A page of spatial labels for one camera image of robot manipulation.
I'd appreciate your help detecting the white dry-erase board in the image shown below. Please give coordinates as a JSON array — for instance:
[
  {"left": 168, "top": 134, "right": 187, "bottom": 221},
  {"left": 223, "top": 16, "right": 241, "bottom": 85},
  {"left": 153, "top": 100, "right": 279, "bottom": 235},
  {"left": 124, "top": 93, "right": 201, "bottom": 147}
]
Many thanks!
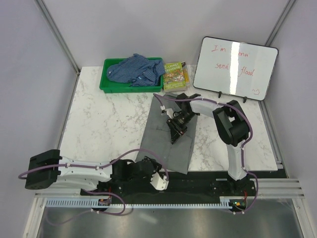
[{"left": 193, "top": 37, "right": 279, "bottom": 101}]

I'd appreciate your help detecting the green paperback book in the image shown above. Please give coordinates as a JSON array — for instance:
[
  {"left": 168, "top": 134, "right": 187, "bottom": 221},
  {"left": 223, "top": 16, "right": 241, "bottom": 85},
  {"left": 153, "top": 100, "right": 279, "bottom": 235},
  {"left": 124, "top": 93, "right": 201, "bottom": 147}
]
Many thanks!
[{"left": 163, "top": 62, "right": 187, "bottom": 92}]

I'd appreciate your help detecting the blue checked shirt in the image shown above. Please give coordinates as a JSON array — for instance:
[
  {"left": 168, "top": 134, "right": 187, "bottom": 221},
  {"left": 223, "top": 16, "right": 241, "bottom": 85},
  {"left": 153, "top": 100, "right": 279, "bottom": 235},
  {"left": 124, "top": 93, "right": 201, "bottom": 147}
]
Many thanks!
[{"left": 106, "top": 54, "right": 165, "bottom": 87}]

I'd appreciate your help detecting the white slotted cable duct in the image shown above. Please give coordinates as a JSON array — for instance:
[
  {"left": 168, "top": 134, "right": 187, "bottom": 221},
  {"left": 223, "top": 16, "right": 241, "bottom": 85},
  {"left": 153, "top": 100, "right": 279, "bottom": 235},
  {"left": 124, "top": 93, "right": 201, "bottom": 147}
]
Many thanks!
[{"left": 45, "top": 197, "right": 242, "bottom": 209}]

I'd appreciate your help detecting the yellow book underneath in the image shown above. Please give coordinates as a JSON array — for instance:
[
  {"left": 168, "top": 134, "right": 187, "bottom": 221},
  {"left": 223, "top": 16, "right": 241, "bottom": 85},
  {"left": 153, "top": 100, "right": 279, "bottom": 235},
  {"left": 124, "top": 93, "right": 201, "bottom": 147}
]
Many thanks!
[{"left": 181, "top": 61, "right": 190, "bottom": 87}]

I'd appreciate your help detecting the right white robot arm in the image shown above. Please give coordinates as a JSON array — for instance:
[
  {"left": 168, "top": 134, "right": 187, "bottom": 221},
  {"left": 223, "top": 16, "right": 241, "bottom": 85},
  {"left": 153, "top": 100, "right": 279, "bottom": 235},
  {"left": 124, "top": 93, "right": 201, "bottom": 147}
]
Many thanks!
[{"left": 161, "top": 93, "right": 251, "bottom": 195}]

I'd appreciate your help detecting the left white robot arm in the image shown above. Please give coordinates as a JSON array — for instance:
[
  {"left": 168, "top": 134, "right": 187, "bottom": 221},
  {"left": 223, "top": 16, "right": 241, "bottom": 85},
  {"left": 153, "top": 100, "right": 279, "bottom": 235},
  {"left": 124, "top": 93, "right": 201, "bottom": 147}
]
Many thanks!
[{"left": 18, "top": 149, "right": 169, "bottom": 195}]

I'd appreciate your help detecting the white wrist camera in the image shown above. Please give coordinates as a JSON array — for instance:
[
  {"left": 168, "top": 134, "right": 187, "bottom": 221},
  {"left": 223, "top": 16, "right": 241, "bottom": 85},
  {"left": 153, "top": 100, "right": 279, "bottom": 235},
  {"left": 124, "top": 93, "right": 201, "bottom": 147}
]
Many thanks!
[
  {"left": 150, "top": 172, "right": 169, "bottom": 191},
  {"left": 160, "top": 106, "right": 174, "bottom": 119}
]

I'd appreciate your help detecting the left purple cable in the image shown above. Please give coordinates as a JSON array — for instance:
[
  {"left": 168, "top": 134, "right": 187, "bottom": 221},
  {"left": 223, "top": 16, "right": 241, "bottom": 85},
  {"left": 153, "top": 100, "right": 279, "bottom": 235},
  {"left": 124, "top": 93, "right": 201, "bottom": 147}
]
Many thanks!
[{"left": 18, "top": 149, "right": 170, "bottom": 226}]

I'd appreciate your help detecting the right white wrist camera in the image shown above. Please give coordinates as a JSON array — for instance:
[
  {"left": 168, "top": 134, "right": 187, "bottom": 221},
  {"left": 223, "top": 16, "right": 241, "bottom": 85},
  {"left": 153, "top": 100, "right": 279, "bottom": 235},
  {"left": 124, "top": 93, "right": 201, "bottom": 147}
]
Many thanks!
[{"left": 160, "top": 106, "right": 174, "bottom": 119}]

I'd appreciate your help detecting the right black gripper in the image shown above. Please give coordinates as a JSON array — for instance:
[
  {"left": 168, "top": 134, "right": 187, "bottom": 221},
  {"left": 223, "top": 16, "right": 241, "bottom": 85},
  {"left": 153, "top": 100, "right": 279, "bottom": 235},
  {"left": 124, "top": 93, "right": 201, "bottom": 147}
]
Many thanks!
[{"left": 166, "top": 112, "right": 196, "bottom": 144}]

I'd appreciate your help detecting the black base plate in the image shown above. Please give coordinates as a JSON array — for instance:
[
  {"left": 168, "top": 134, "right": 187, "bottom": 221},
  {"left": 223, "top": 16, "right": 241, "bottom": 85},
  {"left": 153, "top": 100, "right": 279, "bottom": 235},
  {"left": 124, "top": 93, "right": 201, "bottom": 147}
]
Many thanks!
[{"left": 96, "top": 172, "right": 256, "bottom": 205}]

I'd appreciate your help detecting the grey long sleeve shirt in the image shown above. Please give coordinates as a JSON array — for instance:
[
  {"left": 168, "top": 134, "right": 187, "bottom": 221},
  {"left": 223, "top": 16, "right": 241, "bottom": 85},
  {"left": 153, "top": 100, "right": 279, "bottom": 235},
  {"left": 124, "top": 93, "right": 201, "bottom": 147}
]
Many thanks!
[{"left": 140, "top": 98, "right": 198, "bottom": 174}]

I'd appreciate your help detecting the green plastic bin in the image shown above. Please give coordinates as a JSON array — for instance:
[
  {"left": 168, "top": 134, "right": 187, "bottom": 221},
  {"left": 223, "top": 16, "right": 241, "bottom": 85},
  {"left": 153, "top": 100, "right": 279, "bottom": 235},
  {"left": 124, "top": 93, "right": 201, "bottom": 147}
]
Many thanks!
[{"left": 99, "top": 58, "right": 163, "bottom": 93}]

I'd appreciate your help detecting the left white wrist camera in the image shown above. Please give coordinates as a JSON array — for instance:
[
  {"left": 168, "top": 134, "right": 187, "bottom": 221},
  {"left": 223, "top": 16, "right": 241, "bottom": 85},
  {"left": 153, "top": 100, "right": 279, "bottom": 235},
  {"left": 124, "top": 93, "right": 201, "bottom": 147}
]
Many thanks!
[{"left": 150, "top": 172, "right": 169, "bottom": 191}]

